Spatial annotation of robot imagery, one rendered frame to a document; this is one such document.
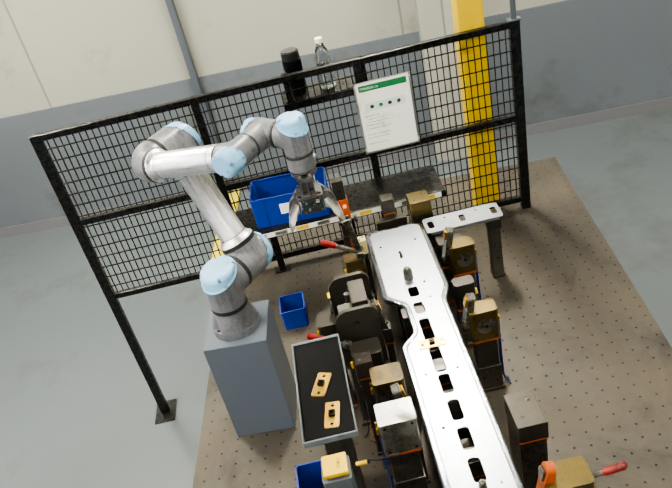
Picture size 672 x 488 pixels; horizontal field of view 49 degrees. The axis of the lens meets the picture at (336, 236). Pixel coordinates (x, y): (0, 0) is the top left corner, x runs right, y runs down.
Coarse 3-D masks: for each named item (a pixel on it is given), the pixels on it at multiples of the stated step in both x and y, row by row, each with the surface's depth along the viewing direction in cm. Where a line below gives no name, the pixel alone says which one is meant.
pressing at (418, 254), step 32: (416, 224) 277; (384, 256) 264; (416, 256) 261; (384, 288) 249; (448, 288) 244; (416, 320) 233; (448, 320) 230; (416, 352) 221; (448, 352) 219; (416, 384) 210; (480, 384) 206; (448, 416) 199; (480, 416) 197; (448, 448) 190; (480, 448) 188; (448, 480) 182; (512, 480) 179
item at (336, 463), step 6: (324, 456) 176; (330, 456) 176; (336, 456) 175; (342, 456) 175; (324, 462) 174; (330, 462) 174; (336, 462) 174; (342, 462) 173; (324, 468) 173; (330, 468) 173; (336, 468) 172; (342, 468) 172; (324, 474) 172; (330, 474) 171; (336, 474) 171; (342, 474) 171
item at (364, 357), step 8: (360, 352) 212; (368, 352) 211; (360, 360) 209; (368, 360) 208; (360, 368) 209; (368, 368) 209; (360, 376) 210; (368, 376) 211; (368, 384) 213; (368, 392) 215; (368, 400) 216; (368, 408) 218; (376, 432) 224; (376, 440) 226; (376, 448) 231
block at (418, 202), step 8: (416, 192) 284; (424, 192) 283; (408, 200) 281; (416, 200) 279; (424, 200) 278; (408, 208) 286; (416, 208) 280; (424, 208) 280; (416, 216) 282; (424, 216) 282; (432, 224) 285; (432, 240) 289
